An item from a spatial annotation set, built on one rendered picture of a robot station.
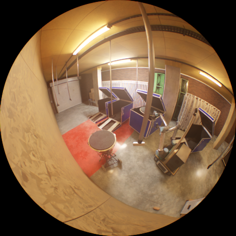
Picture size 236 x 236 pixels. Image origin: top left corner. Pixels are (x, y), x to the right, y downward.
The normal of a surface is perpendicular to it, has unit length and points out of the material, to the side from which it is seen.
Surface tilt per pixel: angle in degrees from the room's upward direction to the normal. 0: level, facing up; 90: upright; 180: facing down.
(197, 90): 90
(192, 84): 90
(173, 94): 90
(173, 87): 90
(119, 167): 0
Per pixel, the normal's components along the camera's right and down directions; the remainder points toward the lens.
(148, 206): -0.01, -0.86
